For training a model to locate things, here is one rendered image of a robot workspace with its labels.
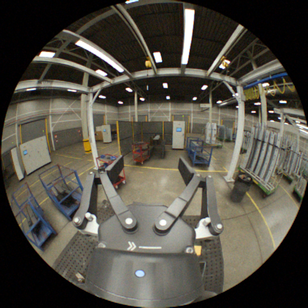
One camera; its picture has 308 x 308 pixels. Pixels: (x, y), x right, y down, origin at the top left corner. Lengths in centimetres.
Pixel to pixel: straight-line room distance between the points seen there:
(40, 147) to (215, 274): 870
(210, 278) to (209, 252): 33
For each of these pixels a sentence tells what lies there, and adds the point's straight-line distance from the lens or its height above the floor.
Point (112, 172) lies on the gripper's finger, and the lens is 16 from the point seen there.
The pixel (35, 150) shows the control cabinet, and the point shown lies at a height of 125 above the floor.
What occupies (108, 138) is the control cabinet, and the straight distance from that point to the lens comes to 1027.
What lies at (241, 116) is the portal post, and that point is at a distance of 340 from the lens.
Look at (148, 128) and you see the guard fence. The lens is 725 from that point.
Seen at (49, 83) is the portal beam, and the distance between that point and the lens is 367.
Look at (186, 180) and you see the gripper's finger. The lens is 16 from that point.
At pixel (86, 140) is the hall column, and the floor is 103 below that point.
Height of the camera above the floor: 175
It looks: 18 degrees down
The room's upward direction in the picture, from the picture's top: straight up
